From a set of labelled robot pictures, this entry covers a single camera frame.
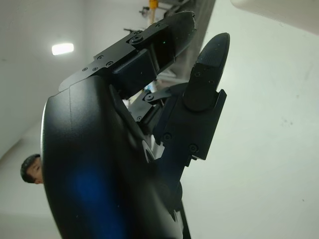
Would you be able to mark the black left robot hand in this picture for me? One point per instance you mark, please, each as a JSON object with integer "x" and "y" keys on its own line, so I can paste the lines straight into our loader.
{"x": 99, "y": 161}

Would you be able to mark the white two-slot toaster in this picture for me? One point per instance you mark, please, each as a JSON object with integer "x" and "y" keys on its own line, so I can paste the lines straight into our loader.
{"x": 286, "y": 10}

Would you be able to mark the person's head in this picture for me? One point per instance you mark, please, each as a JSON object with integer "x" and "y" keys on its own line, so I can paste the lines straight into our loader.
{"x": 31, "y": 169}

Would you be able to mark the rectangular ceiling light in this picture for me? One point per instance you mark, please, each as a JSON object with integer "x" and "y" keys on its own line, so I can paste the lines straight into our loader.
{"x": 62, "y": 48}

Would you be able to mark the yellow pole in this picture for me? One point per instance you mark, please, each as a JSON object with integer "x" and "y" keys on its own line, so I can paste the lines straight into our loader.
{"x": 152, "y": 11}

